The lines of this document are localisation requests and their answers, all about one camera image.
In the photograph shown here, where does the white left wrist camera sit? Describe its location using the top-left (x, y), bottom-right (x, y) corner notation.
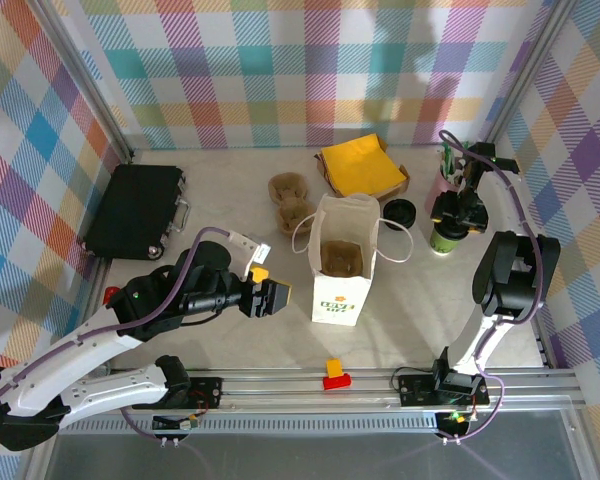
top-left (228, 230), bottom-right (272, 267)

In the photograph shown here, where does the green white paper cup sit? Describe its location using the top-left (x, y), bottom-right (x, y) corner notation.
top-left (428, 227), bottom-right (470, 257)

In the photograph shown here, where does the small electronics board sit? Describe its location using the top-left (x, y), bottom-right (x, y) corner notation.
top-left (152, 414), bottom-right (201, 432)
top-left (437, 412), bottom-right (474, 434)

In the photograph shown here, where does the long aluminium base rail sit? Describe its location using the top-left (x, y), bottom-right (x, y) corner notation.
top-left (33, 368), bottom-right (589, 417)

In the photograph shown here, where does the black carrying case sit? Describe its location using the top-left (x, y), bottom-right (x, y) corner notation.
top-left (77, 163), bottom-right (192, 262)

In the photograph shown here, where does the aluminium frame post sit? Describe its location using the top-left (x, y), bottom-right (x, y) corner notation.
top-left (38, 0), bottom-right (137, 162)
top-left (478, 0), bottom-right (579, 146)

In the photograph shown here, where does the yellow paper napkin stack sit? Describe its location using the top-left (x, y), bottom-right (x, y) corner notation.
top-left (319, 134), bottom-right (410, 197)

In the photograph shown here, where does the white paper takeout bag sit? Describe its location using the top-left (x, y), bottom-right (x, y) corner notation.
top-left (291, 193), bottom-right (414, 329)

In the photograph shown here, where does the yellow napkin stack in box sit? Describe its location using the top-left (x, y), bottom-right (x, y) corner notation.
top-left (313, 138), bottom-right (412, 199)

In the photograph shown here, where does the grey slotted cable duct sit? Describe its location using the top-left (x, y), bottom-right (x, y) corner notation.
top-left (54, 418), bottom-right (581, 435)

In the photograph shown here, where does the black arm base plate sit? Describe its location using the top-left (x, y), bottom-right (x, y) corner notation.
top-left (397, 373), bottom-right (492, 407)
top-left (131, 377), bottom-right (225, 410)

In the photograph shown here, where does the pink straw holder cup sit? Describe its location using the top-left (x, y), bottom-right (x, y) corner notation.
top-left (424, 164), bottom-right (464, 214)

